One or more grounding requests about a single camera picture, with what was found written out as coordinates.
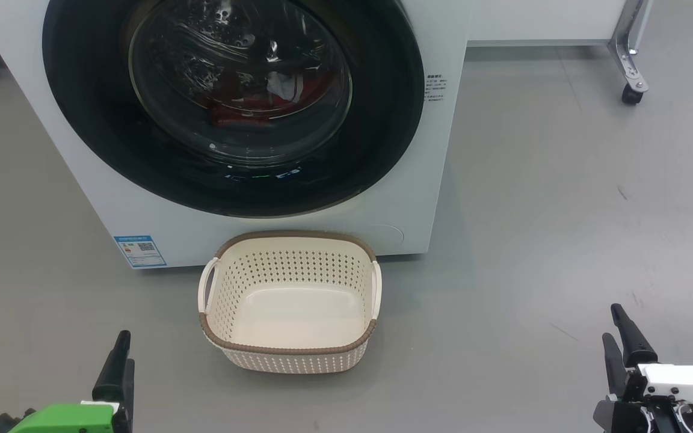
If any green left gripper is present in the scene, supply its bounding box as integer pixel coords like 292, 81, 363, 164
8, 330, 135, 433

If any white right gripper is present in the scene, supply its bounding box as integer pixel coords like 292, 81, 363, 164
593, 304, 693, 433

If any black round glass washer door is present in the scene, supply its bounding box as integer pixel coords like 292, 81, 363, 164
42, 0, 425, 218

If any red and white garment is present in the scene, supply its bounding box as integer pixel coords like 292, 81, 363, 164
207, 71, 348, 128

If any cream perforated basket brown rim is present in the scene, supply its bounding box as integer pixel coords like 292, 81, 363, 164
198, 230, 382, 375

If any white front-load washing machine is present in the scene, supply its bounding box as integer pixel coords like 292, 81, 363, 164
0, 0, 473, 269

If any white paper label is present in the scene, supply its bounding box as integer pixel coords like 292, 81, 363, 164
114, 235, 167, 269

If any white cabinet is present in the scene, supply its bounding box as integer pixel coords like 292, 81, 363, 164
467, 0, 630, 48

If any metal frame leg with caster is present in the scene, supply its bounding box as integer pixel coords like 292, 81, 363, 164
608, 0, 654, 106

